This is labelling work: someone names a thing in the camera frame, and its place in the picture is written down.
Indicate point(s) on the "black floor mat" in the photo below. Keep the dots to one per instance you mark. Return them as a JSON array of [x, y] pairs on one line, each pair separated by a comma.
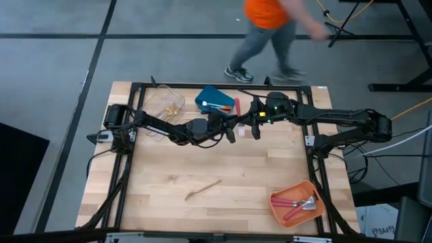
[[20, 175]]

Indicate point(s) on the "white metal bracket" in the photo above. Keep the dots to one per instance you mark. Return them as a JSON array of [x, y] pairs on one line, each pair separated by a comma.
[[310, 140]]

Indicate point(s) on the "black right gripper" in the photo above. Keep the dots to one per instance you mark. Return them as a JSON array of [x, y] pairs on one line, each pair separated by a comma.
[[273, 111]]

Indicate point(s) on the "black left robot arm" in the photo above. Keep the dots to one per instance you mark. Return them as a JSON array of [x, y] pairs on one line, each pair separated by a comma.
[[158, 123]]

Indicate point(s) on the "white cardboard box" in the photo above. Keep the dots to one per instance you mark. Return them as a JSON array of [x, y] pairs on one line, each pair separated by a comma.
[[378, 219]]

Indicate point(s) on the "teal plastic bin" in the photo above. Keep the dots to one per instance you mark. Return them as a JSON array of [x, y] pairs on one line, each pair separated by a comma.
[[211, 92]]

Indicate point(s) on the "person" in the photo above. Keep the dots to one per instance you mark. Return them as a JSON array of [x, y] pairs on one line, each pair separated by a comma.
[[266, 13]]

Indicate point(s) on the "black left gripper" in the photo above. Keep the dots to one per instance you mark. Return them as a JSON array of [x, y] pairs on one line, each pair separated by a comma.
[[202, 130]]

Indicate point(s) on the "dark grey case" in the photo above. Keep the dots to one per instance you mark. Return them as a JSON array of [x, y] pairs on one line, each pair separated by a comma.
[[413, 222]]

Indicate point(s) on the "black and white power adapter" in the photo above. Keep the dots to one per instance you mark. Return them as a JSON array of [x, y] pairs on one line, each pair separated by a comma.
[[104, 136]]

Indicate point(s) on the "black tripod stand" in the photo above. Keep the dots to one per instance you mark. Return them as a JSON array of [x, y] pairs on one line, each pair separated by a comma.
[[341, 28]]

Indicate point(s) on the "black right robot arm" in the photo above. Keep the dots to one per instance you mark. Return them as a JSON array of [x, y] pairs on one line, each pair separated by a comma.
[[337, 116]]

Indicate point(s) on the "orange plastic bin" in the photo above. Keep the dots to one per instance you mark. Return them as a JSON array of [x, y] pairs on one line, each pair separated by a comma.
[[297, 189]]

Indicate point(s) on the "silver aluminium bar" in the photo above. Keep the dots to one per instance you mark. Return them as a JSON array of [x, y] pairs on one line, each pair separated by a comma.
[[123, 239], [312, 239]]

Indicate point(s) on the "clear plastic bin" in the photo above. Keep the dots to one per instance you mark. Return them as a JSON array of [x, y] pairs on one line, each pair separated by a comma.
[[162, 96]]

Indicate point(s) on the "black desk leg frame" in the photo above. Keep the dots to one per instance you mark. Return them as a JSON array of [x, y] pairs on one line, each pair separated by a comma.
[[398, 87]]

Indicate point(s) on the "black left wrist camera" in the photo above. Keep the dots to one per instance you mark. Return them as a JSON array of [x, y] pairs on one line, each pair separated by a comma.
[[230, 136]]

